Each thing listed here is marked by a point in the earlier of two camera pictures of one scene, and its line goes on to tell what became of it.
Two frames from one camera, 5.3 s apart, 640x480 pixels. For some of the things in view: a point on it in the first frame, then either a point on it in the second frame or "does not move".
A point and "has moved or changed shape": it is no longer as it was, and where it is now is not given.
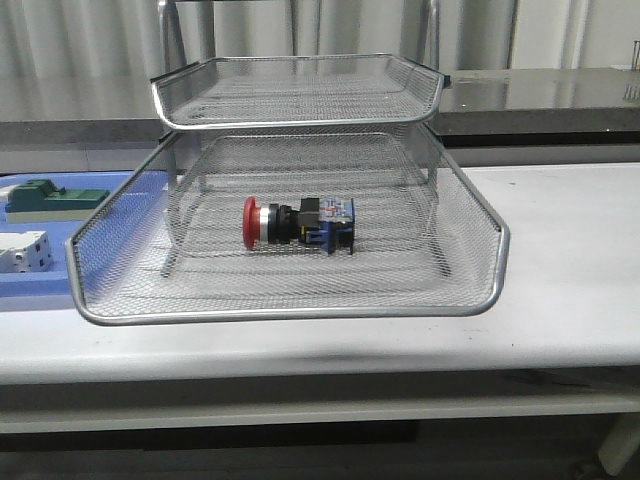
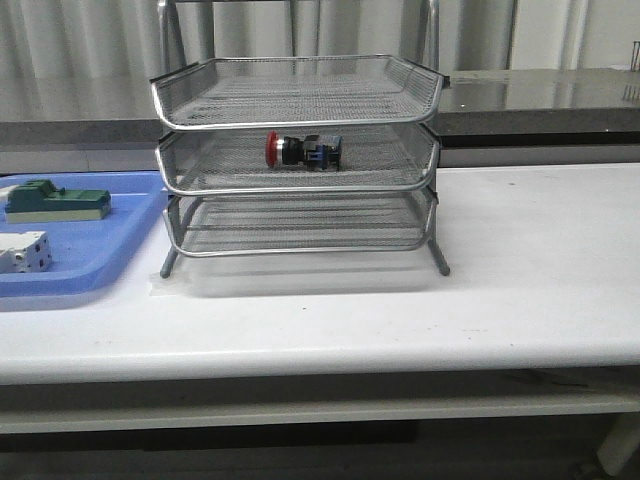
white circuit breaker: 25,252 does not move
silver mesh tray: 223,92 does not move
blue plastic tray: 84,253 does not move
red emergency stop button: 326,224 → 316,151
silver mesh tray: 289,224 has moved or changed shape
